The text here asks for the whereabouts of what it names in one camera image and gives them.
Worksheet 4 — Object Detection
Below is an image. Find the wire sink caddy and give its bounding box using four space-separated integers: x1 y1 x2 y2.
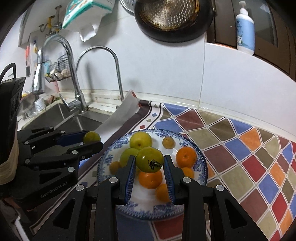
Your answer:
45 54 71 82

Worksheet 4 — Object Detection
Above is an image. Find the orange on plate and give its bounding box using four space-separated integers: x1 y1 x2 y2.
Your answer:
176 147 197 168
181 167 194 179
155 183 171 203

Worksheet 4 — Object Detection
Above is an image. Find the small yellow-brown citrus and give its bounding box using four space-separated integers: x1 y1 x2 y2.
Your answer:
109 161 121 175

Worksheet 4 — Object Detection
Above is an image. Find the orange on plate front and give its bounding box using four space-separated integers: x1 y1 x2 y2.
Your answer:
155 183 171 203

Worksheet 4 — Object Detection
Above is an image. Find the small green citrus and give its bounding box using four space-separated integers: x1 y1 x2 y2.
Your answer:
83 131 101 145

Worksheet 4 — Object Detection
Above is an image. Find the orange on plate left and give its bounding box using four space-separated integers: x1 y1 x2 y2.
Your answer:
181 167 194 179

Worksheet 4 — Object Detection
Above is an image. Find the tissue pack on wall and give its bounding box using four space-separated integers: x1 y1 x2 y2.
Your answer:
62 0 115 42

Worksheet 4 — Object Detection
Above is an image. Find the orange on plate top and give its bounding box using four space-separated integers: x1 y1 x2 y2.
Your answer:
176 147 197 168

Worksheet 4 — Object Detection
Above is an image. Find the yellow apple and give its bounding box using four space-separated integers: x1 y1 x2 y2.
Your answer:
129 132 152 150

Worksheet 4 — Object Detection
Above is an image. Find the chrome kitchen faucet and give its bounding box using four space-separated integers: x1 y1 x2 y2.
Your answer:
59 45 125 113

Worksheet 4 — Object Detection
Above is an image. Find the large green apple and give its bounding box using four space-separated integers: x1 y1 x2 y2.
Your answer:
119 148 139 168

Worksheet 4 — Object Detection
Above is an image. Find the black frying pan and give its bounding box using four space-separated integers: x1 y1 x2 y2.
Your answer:
134 0 214 43

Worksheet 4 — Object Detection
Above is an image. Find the blue white soap bottle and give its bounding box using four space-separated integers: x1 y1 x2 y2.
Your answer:
235 1 255 55

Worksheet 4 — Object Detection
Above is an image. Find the colourful diamond pattern mat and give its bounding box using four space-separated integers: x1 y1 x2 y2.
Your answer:
30 99 296 241

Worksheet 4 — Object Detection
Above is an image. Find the steel sink basin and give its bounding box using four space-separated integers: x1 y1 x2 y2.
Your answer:
21 103 110 133

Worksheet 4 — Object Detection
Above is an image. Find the large orange fruit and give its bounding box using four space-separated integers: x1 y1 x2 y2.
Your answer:
138 171 163 189

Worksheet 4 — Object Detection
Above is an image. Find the green persimmon with calyx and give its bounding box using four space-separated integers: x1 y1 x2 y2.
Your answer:
135 147 164 173

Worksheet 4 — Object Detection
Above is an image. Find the brownish green citrus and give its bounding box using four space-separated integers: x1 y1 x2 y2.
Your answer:
162 137 176 150

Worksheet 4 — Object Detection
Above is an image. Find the blue white porcelain plate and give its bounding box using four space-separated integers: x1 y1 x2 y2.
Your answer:
97 129 208 220

